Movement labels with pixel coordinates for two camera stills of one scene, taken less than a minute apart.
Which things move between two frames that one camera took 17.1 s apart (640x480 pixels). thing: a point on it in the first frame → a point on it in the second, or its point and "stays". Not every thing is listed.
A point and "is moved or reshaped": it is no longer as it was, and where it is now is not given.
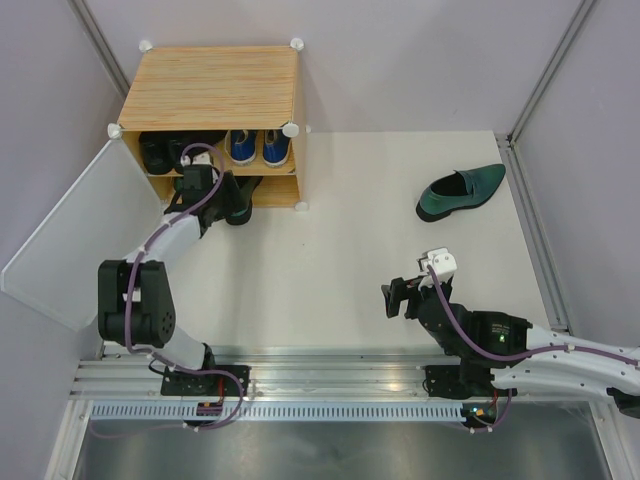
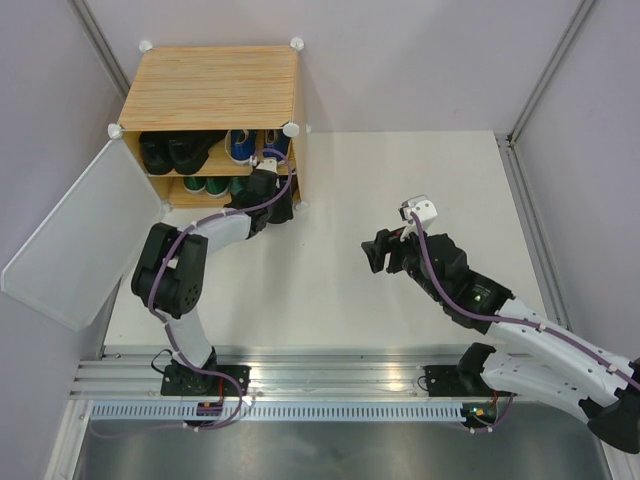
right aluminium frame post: x=580 y=14 stays
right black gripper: x=395 y=291 → x=384 y=242
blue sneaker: x=275 y=147 stays
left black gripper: x=230 y=199 → x=284 y=211
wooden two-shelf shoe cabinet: x=239 y=96 stays
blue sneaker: x=241 y=146 stays
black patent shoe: x=155 y=147 stays
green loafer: x=234 y=200 is moved or reshaped
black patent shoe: x=178 y=140 stays
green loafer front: x=457 y=190 → x=293 y=184
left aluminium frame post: x=99 y=44 stays
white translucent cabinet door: x=108 y=215 stays
